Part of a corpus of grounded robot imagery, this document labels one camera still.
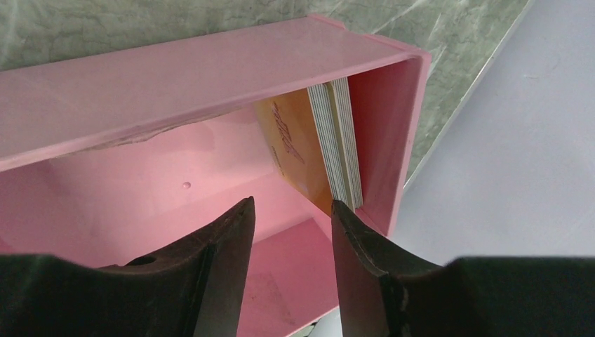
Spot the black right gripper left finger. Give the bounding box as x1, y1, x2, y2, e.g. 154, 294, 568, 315
1, 197, 255, 336

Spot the orange credit card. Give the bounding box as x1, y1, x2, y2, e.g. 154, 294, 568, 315
253, 88, 333, 216

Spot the pink plastic card box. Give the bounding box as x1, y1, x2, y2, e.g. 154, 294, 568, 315
1, 15, 432, 336

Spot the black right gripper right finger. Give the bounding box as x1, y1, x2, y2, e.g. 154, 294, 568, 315
332, 200, 594, 336

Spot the stack of cards in box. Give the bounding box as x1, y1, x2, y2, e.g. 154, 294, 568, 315
307, 77, 363, 211

